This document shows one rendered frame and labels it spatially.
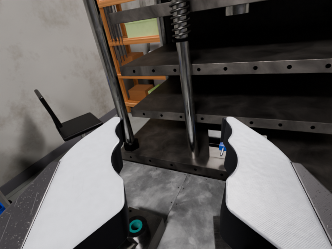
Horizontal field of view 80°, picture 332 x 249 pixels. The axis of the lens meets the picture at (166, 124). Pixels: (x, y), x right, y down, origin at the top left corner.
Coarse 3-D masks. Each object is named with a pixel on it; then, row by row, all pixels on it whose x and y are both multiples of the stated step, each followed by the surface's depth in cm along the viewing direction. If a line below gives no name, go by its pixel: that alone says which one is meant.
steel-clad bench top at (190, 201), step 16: (128, 176) 104; (144, 176) 102; (160, 176) 100; (176, 176) 99; (192, 176) 97; (128, 192) 94; (144, 192) 93; (160, 192) 91; (176, 192) 90; (192, 192) 89; (208, 192) 87; (144, 208) 85; (160, 208) 84; (176, 208) 83; (192, 208) 82; (208, 208) 81; (176, 224) 77; (192, 224) 76; (208, 224) 75; (176, 240) 72; (192, 240) 71; (208, 240) 70
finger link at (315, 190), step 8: (296, 168) 8; (304, 168) 8; (304, 176) 7; (312, 176) 7; (304, 184) 7; (312, 184) 7; (320, 184) 7; (312, 192) 7; (320, 192) 7; (328, 192) 7; (312, 200) 6; (320, 200) 6; (328, 200) 6; (320, 208) 6; (328, 208) 6; (320, 216) 6; (328, 216) 6; (328, 224) 6; (328, 232) 5
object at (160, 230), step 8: (128, 208) 78; (128, 216) 75; (144, 216) 74; (152, 216) 73; (152, 224) 71; (160, 224) 71; (152, 232) 68; (160, 232) 71; (144, 240) 66; (152, 240) 66; (160, 240) 72; (120, 248) 66; (128, 248) 67; (136, 248) 64; (144, 248) 64; (152, 248) 67
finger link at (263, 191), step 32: (224, 128) 11; (256, 160) 8; (288, 160) 8; (224, 192) 7; (256, 192) 7; (288, 192) 7; (224, 224) 7; (256, 224) 6; (288, 224) 6; (320, 224) 6
